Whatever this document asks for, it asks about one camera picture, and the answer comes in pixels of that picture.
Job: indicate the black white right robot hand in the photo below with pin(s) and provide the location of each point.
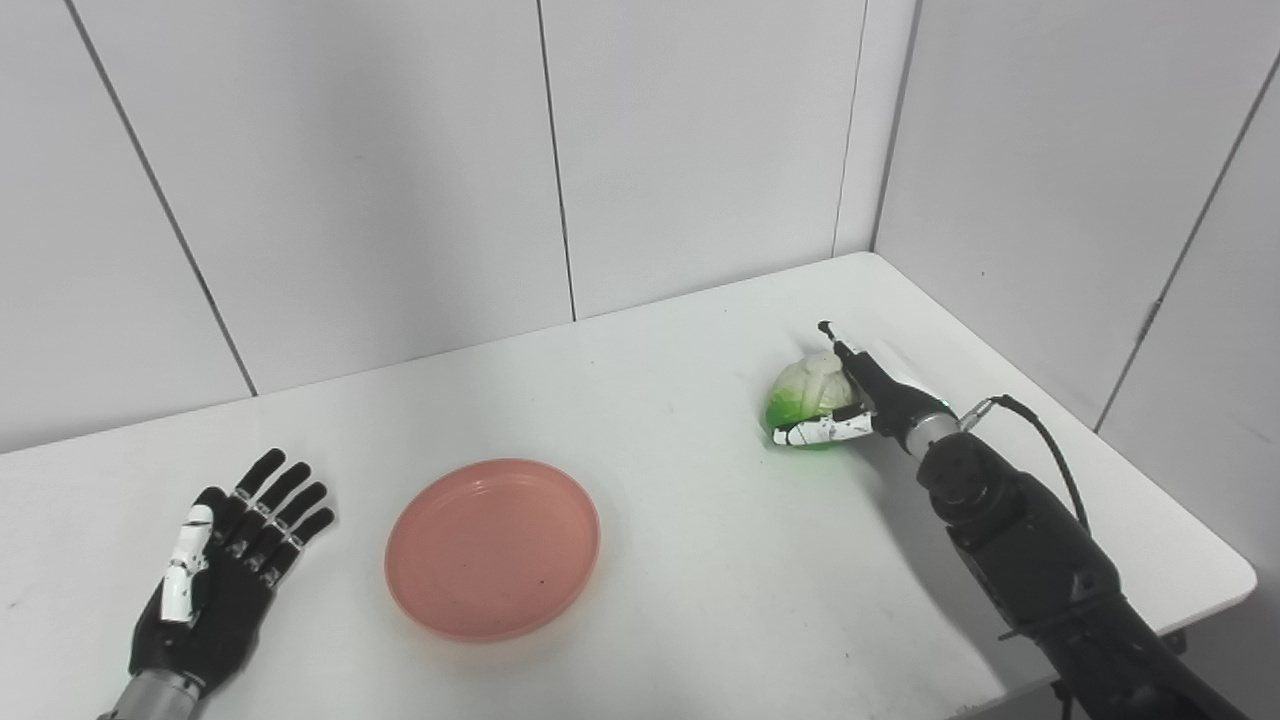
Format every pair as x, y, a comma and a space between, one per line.
895, 400

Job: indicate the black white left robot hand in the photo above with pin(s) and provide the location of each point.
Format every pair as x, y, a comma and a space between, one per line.
220, 610

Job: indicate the green white toy cabbage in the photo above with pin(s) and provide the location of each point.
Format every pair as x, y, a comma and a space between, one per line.
805, 395

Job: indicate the pink round plate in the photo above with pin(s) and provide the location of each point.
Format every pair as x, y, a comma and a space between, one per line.
493, 550

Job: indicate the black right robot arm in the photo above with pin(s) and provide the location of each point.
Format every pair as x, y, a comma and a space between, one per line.
1040, 560

